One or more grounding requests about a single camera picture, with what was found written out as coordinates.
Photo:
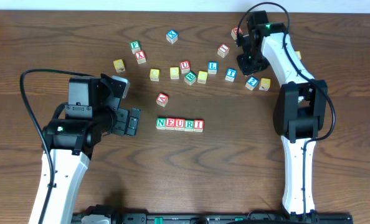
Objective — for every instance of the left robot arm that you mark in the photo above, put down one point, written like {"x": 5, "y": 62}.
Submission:
{"x": 68, "y": 147}

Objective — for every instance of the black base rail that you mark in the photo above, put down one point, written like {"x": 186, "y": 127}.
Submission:
{"x": 142, "y": 218}

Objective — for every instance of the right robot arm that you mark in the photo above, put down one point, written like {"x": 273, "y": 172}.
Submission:
{"x": 299, "y": 112}

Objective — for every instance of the blue X block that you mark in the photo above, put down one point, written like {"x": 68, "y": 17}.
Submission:
{"x": 172, "y": 36}

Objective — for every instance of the blue 2 block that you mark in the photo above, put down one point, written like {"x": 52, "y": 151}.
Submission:
{"x": 251, "y": 83}

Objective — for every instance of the red A block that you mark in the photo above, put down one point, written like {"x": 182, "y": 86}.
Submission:
{"x": 162, "y": 99}

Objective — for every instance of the blue L block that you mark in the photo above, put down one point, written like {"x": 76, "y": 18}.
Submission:
{"x": 212, "y": 68}

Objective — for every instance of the red block top right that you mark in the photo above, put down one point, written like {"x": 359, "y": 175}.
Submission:
{"x": 235, "y": 31}

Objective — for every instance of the red Y block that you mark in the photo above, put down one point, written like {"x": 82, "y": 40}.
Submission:
{"x": 140, "y": 57}

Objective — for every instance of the blue T block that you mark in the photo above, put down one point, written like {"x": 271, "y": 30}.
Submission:
{"x": 231, "y": 74}

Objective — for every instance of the green R block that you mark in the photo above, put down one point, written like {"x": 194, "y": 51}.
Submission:
{"x": 189, "y": 125}

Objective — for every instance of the yellow block far left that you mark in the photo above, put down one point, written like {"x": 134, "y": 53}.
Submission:
{"x": 119, "y": 65}

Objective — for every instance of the yellow block beside 2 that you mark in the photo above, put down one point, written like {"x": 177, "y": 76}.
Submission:
{"x": 265, "y": 84}

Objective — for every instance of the red i block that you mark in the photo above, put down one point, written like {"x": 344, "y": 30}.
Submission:
{"x": 223, "y": 50}
{"x": 198, "y": 125}

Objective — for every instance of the yellow block beside B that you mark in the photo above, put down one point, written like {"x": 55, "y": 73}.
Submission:
{"x": 202, "y": 77}

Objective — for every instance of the yellow block centre left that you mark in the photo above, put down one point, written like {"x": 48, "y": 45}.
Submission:
{"x": 174, "y": 73}

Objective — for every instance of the yellow block beside U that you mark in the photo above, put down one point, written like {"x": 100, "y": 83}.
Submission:
{"x": 154, "y": 75}

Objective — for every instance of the green B block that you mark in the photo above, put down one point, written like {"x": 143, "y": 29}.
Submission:
{"x": 190, "y": 78}

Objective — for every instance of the red E block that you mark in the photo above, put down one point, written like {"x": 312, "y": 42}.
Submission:
{"x": 170, "y": 123}

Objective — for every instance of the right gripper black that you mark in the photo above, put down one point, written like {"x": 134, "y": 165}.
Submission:
{"x": 251, "y": 63}

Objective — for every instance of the green F block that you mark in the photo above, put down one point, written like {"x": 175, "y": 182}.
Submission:
{"x": 135, "y": 46}

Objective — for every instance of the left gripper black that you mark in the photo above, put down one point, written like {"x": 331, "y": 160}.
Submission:
{"x": 123, "y": 120}

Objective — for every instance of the red u block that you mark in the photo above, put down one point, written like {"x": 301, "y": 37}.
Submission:
{"x": 179, "y": 124}
{"x": 184, "y": 66}

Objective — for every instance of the green N block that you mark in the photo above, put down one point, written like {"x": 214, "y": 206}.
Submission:
{"x": 161, "y": 123}

